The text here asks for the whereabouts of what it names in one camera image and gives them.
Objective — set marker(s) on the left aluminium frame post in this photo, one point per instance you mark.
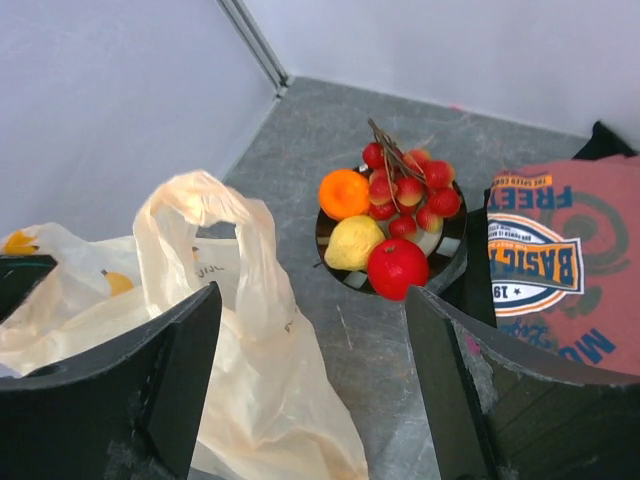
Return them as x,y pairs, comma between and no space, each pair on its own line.
246,26

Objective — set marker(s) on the yellow pear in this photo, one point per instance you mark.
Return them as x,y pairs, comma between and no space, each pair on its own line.
352,242

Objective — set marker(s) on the red apple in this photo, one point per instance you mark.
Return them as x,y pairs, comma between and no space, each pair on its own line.
394,266

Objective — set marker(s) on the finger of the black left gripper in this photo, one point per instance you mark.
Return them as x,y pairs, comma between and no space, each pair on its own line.
19,275

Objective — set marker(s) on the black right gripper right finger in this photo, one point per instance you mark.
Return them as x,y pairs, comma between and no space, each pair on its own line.
499,408

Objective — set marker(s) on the red cherry tomatoes cluster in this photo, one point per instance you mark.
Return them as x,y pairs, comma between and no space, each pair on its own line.
410,192

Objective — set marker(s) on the orange fruit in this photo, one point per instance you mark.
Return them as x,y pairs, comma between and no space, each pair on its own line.
344,193

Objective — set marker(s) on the red printed folded t-shirt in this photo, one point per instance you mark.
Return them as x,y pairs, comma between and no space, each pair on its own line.
563,251

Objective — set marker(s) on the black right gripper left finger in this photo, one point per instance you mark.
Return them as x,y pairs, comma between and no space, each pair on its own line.
129,408

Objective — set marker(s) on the beige banana print plastic bag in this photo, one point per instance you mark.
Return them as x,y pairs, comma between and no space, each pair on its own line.
270,411

